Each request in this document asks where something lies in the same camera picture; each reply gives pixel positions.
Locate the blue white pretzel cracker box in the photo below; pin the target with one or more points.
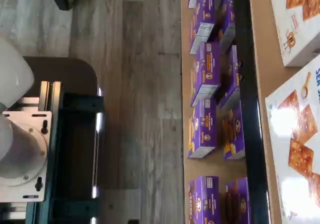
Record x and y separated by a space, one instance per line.
292 139

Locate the black shelf rail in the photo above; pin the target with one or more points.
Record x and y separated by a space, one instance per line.
247 59

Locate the aluminium extrusion post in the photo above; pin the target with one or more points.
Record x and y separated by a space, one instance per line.
51 94

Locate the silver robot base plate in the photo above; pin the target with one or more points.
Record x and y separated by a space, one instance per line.
37 119

